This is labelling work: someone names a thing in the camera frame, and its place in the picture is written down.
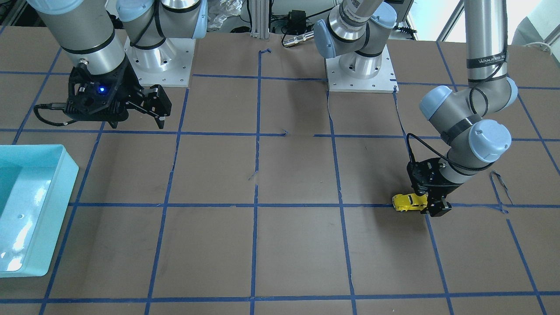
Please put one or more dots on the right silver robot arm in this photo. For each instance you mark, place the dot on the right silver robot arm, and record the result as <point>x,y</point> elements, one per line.
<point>85,31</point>

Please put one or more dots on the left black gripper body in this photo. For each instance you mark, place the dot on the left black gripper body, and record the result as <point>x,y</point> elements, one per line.
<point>442,189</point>

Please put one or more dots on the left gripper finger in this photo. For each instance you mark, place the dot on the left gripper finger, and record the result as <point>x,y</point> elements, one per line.
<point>436,206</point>

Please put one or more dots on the light blue plastic bin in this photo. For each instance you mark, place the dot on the light blue plastic bin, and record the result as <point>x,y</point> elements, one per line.
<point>36,182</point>

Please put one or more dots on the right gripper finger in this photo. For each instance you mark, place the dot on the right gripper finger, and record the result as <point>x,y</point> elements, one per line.
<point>154,102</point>

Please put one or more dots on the yellow beetle toy car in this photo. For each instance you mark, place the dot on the yellow beetle toy car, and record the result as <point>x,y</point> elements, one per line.
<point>410,202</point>

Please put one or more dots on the aluminium frame post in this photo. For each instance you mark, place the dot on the aluminium frame post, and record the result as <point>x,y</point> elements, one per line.
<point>260,12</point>

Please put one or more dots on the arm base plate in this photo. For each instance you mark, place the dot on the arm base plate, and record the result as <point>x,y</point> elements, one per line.
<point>355,73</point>
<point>169,65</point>

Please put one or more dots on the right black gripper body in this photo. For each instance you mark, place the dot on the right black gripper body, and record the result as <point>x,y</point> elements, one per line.
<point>129,84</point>

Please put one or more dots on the brown paper table mat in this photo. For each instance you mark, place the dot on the brown paper table mat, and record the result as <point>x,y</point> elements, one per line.
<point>233,208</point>

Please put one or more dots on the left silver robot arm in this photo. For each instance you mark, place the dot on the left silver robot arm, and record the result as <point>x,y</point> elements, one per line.
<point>458,115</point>

